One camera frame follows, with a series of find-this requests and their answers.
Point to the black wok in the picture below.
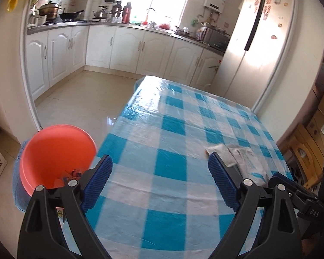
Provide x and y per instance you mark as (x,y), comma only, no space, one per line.
(68,15)

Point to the blue checked tablecloth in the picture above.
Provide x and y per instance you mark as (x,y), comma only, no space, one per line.
(162,140)

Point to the white refrigerator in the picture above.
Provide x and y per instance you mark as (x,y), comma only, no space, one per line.
(253,45)

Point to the cardboard box with cutout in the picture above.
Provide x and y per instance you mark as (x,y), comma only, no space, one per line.
(302,151)

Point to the light blue stool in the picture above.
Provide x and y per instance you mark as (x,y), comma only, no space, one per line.
(19,194)

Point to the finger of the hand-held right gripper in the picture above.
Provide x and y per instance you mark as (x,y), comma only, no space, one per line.
(297,188)

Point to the white kitchen cabinets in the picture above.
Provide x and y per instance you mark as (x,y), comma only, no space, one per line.
(124,48)

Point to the red bowl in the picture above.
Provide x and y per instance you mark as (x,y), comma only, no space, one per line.
(164,26)

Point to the golden cooking pot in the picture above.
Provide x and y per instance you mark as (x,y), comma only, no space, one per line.
(48,9)

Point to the white pot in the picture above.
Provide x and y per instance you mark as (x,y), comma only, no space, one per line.
(37,21)

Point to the orange plastic basin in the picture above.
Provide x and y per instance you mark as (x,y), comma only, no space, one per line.
(54,151)

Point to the steel kettle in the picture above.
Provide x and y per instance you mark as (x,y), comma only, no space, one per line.
(101,13)

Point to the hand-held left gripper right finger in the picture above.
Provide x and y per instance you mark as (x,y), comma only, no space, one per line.
(222,183)

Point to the silver foil packet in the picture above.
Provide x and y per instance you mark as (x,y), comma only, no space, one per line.
(221,153)

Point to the white plastic bag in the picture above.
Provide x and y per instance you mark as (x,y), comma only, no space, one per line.
(200,33)

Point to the kitchen faucet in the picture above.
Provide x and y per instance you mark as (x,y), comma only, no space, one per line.
(150,13)

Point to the metal bowl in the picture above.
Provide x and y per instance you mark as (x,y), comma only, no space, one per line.
(182,31)

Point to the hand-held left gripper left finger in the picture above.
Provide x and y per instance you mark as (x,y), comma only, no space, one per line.
(97,183)

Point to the dark thermos flask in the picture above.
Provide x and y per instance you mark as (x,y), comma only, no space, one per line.
(118,10)

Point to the steel toaster oven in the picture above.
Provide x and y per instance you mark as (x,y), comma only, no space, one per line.
(218,37)

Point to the white plastic wrapper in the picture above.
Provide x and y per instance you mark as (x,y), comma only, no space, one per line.
(247,160)

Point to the red thermos flask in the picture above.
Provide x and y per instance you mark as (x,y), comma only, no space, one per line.
(127,12)

